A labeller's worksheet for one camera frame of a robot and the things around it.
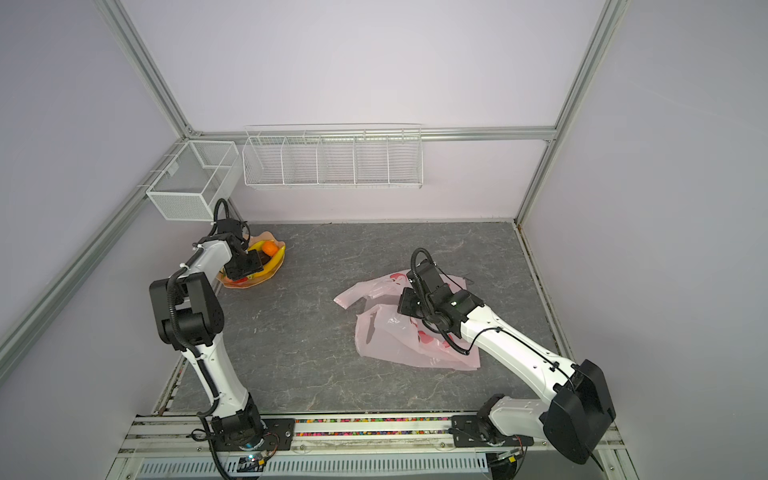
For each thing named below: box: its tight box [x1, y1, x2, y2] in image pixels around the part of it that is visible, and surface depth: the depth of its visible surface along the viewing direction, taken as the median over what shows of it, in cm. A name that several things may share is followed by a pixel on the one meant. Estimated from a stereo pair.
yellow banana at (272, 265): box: [248, 245, 286, 279], surface depth 104 cm
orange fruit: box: [262, 241, 279, 257], surface depth 107 cm
